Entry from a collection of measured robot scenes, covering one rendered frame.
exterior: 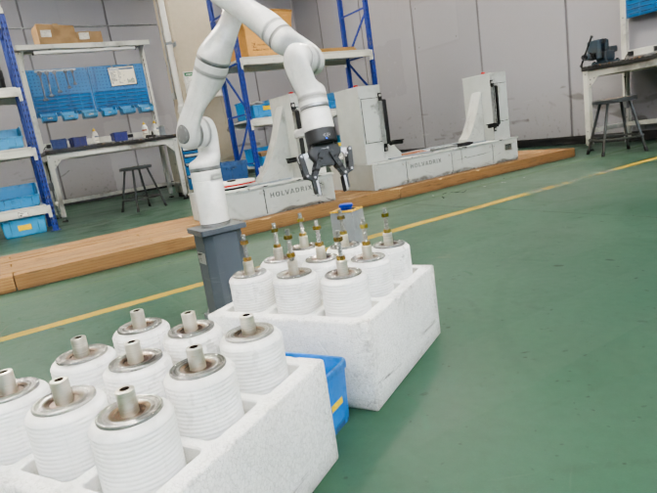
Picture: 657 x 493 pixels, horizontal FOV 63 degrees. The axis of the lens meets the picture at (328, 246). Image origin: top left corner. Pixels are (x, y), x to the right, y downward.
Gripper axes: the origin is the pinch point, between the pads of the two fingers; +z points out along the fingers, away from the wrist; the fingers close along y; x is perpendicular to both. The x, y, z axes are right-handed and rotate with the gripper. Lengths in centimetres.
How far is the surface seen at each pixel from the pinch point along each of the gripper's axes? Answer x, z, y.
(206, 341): -36, 22, -39
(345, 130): 244, -55, 107
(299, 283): -16.6, 18.7, -17.1
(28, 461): -44, 30, -64
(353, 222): 14.5, 9.2, 9.2
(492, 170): 239, -5, 220
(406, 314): -17.3, 30.7, 4.3
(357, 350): -27.2, 32.6, -11.7
